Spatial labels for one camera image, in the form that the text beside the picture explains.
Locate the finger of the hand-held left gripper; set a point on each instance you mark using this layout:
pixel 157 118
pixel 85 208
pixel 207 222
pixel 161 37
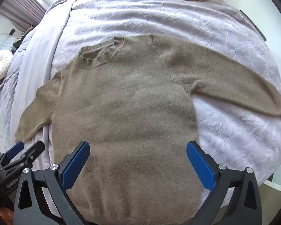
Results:
pixel 16 148
pixel 35 148

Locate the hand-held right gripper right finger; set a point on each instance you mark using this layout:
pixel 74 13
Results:
pixel 200 166

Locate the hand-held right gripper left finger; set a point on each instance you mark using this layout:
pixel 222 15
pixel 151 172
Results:
pixel 76 164

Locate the brown knit sweater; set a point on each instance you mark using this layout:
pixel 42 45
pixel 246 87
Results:
pixel 131 110

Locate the white round pleated pillow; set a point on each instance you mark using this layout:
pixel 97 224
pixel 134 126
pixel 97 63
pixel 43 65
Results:
pixel 0 64

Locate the grey quilted mat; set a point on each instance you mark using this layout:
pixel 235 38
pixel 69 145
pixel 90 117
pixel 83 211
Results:
pixel 2 42

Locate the dark bedside items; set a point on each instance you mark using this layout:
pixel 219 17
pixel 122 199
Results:
pixel 22 37

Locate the mauve curtain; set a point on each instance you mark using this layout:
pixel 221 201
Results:
pixel 25 7

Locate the lavender embossed blanket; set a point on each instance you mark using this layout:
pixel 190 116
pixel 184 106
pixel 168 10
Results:
pixel 154 16

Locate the black wall plate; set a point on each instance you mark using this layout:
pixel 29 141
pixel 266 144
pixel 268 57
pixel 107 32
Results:
pixel 12 31

